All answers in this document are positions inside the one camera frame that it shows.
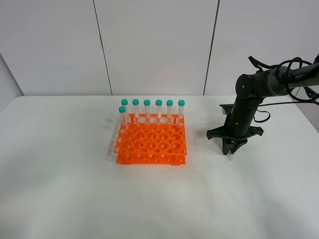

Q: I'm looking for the orange test tube rack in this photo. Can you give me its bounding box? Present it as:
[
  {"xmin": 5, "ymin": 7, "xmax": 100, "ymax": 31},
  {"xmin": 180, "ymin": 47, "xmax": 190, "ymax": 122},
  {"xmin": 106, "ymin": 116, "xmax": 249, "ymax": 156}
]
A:
[{"xmin": 114, "ymin": 114, "xmax": 187, "ymax": 166}]

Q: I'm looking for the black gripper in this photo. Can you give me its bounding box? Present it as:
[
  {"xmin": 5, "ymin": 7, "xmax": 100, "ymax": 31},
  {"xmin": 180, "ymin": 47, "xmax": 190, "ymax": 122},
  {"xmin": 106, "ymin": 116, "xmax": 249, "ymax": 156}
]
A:
[{"xmin": 206, "ymin": 104, "xmax": 264, "ymax": 155}]

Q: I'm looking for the teal-capped test tube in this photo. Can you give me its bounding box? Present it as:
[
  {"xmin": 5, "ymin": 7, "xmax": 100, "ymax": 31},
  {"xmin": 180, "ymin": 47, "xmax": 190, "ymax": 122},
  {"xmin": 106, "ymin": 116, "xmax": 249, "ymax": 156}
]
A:
[{"xmin": 227, "ymin": 153, "xmax": 233, "ymax": 161}]

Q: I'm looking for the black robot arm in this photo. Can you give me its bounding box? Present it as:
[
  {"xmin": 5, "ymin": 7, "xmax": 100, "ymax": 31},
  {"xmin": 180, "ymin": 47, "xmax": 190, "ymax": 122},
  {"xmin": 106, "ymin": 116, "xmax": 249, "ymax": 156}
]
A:
[{"xmin": 206, "ymin": 57, "xmax": 319, "ymax": 155}]

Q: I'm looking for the back-row tube far left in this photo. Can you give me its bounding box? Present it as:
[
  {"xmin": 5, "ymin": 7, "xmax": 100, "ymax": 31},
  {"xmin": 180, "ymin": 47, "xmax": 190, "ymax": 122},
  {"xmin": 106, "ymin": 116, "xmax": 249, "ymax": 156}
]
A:
[{"xmin": 121, "ymin": 99, "xmax": 129, "ymax": 118}]

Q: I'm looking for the back-row tube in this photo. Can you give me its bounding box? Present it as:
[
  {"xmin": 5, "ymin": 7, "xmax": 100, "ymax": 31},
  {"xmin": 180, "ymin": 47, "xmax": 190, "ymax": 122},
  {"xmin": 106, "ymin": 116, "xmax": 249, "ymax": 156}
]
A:
[
  {"xmin": 166, "ymin": 100, "xmax": 173, "ymax": 119},
  {"xmin": 178, "ymin": 100, "xmax": 185, "ymax": 119},
  {"xmin": 132, "ymin": 99, "xmax": 140, "ymax": 119},
  {"xmin": 121, "ymin": 99, "xmax": 129, "ymax": 118},
  {"xmin": 156, "ymin": 100, "xmax": 162, "ymax": 119},
  {"xmin": 144, "ymin": 100, "xmax": 151, "ymax": 119}
]

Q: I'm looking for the back-row tube far right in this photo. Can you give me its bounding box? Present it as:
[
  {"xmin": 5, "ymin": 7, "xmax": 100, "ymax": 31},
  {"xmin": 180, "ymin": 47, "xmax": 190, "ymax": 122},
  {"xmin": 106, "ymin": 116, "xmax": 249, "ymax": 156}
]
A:
[{"xmin": 178, "ymin": 100, "xmax": 185, "ymax": 119}]

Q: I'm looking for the second-row left tube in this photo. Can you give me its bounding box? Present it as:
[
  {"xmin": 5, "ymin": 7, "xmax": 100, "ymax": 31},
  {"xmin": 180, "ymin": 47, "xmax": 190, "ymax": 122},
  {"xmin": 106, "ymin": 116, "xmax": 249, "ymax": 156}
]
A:
[{"xmin": 119, "ymin": 106, "xmax": 129, "ymax": 133}]

